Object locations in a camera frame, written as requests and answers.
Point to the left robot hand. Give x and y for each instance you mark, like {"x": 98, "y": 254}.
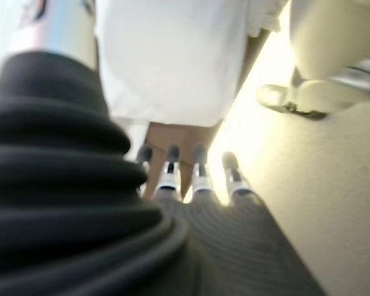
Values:
{"x": 203, "y": 246}

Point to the silver left robot leg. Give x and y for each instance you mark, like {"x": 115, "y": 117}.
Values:
{"x": 271, "y": 95}

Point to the white duvet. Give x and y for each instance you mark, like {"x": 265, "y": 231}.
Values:
{"x": 166, "y": 61}

